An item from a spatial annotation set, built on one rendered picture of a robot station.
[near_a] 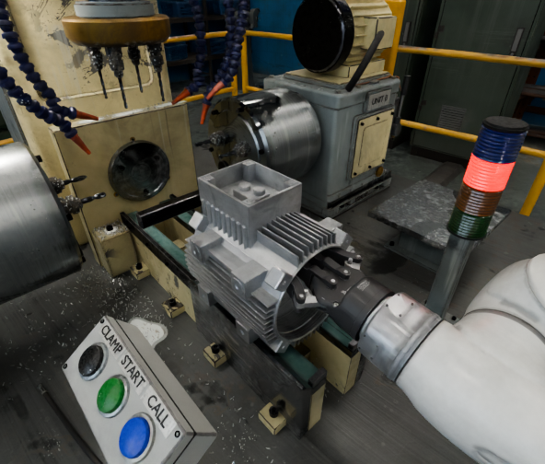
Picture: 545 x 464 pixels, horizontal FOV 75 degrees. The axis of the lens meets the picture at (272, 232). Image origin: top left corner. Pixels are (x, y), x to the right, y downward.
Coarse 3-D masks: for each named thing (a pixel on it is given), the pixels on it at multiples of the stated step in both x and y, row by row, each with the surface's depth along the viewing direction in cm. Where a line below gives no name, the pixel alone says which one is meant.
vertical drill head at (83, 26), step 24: (96, 0) 58; (120, 0) 59; (144, 0) 65; (72, 24) 57; (96, 24) 56; (120, 24) 57; (144, 24) 58; (168, 24) 64; (96, 48) 66; (120, 48) 60; (120, 72) 62
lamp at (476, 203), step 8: (464, 184) 57; (464, 192) 57; (472, 192) 56; (480, 192) 55; (488, 192) 54; (496, 192) 54; (456, 200) 60; (464, 200) 57; (472, 200) 56; (480, 200) 55; (488, 200) 55; (496, 200) 55; (464, 208) 57; (472, 208) 56; (480, 208) 56; (488, 208) 56
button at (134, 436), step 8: (128, 424) 30; (136, 424) 30; (144, 424) 30; (128, 432) 30; (136, 432) 29; (144, 432) 29; (120, 440) 30; (128, 440) 29; (136, 440) 29; (144, 440) 29; (120, 448) 29; (128, 448) 29; (136, 448) 29; (144, 448) 29; (128, 456) 29; (136, 456) 29
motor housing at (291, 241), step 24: (288, 216) 51; (264, 240) 48; (288, 240) 47; (312, 240) 46; (192, 264) 56; (216, 264) 51; (240, 264) 49; (264, 264) 47; (288, 264) 45; (216, 288) 53; (264, 288) 46; (240, 312) 49; (264, 312) 44; (288, 312) 58; (312, 312) 57; (264, 336) 47; (288, 336) 52
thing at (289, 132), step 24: (240, 96) 84; (264, 96) 85; (288, 96) 87; (216, 120) 89; (240, 120) 82; (264, 120) 80; (288, 120) 84; (312, 120) 88; (216, 144) 89; (240, 144) 83; (264, 144) 80; (288, 144) 84; (312, 144) 89; (288, 168) 87
